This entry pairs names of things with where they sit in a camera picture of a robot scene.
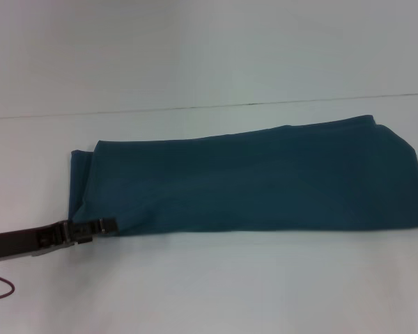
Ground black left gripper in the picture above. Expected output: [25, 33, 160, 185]
[0, 217, 119, 260]

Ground teal FREE print t-shirt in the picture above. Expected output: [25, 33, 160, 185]
[66, 113, 418, 237]

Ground left arm dark cable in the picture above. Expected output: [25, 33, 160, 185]
[0, 259, 17, 303]

